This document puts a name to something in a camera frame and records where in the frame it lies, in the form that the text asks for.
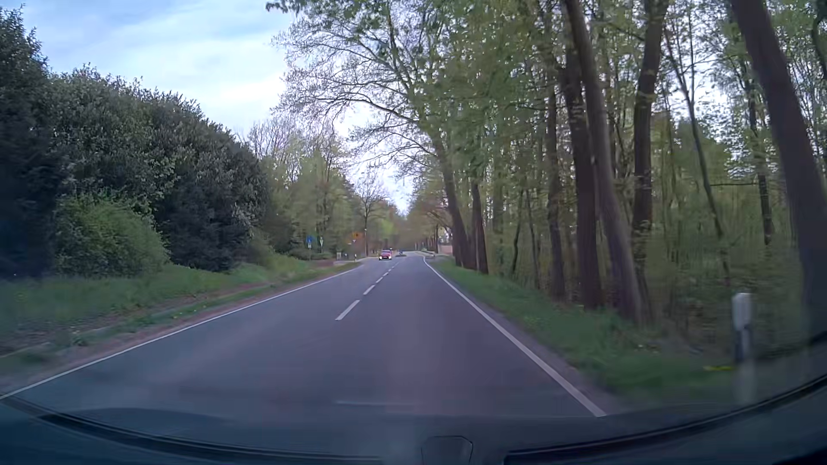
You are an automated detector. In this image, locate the grey asphalt road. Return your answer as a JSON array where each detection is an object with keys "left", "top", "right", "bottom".
[{"left": 0, "top": 252, "right": 611, "bottom": 421}]

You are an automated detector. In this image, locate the row of distant trees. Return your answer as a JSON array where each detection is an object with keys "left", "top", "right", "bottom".
[{"left": 246, "top": 116, "right": 414, "bottom": 259}]

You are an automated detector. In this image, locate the car's own bonnet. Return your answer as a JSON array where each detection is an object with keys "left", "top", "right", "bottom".
[{"left": 0, "top": 375, "right": 827, "bottom": 465}]

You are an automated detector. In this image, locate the grass verge with path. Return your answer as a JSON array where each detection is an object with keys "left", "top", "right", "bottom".
[{"left": 0, "top": 254, "right": 363, "bottom": 388}]

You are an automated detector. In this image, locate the row of dark bushes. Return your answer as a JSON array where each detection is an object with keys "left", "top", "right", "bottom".
[{"left": 0, "top": 8, "right": 275, "bottom": 280}]

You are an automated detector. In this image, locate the white marker post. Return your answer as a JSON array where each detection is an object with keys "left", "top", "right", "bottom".
[{"left": 731, "top": 292, "right": 754, "bottom": 364}]

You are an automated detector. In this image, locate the wood of tall trees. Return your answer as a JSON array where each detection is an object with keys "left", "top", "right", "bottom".
[{"left": 266, "top": 0, "right": 827, "bottom": 337}]

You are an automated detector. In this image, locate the grass verge under trees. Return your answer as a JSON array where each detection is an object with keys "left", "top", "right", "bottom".
[{"left": 428, "top": 256, "right": 827, "bottom": 406}]

